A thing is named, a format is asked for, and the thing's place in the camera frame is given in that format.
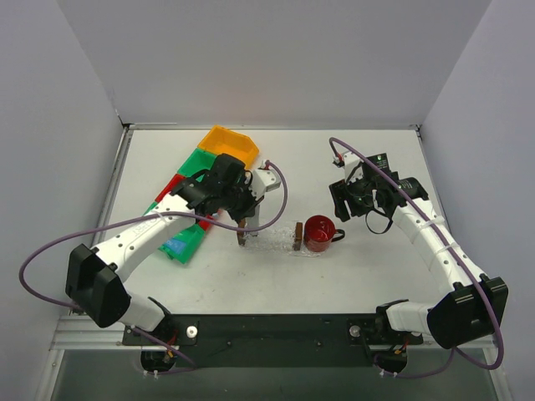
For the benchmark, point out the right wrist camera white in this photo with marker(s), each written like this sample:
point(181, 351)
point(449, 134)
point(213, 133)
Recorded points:
point(351, 164)

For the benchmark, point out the red cup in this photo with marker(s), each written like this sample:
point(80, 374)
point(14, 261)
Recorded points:
point(319, 232)

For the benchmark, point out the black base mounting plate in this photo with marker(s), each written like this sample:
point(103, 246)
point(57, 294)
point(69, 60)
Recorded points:
point(281, 340)

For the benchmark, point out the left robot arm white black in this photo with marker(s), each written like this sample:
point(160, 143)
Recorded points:
point(96, 276)

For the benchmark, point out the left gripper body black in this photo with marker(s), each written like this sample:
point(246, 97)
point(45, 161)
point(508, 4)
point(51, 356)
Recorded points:
point(243, 207)

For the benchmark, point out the clear glass tray wooden handles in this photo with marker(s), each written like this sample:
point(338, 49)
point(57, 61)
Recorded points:
point(287, 240)

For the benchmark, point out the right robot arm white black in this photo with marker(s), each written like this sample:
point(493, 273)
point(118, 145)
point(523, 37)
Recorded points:
point(472, 304)

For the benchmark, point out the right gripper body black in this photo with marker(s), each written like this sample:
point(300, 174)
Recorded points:
point(344, 200)

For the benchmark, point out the white toothpaste tube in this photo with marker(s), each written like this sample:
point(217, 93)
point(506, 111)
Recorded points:
point(252, 223)

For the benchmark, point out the aluminium frame rail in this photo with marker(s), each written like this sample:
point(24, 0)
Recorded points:
point(76, 332)

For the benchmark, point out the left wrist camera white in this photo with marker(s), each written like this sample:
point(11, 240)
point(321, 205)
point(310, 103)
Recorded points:
point(262, 181)

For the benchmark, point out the yellow plastic bin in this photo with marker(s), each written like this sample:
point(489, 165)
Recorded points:
point(220, 140)

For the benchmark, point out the red plastic bin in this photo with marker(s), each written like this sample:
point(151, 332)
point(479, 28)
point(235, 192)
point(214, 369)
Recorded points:
point(177, 178)

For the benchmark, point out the green plastic bin lower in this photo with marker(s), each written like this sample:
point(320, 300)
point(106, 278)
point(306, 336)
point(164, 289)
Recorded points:
point(193, 237)

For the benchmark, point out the green plastic bin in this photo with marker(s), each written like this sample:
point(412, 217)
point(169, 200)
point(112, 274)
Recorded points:
point(198, 160)
point(193, 237)

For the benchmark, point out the green plastic bin upper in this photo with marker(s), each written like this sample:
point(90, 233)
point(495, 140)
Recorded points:
point(198, 160)

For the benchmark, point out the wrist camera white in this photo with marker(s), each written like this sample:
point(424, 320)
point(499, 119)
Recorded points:
point(351, 164)
point(262, 181)

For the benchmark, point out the blue toothpaste box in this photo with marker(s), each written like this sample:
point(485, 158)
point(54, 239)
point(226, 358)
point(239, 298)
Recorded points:
point(175, 246)

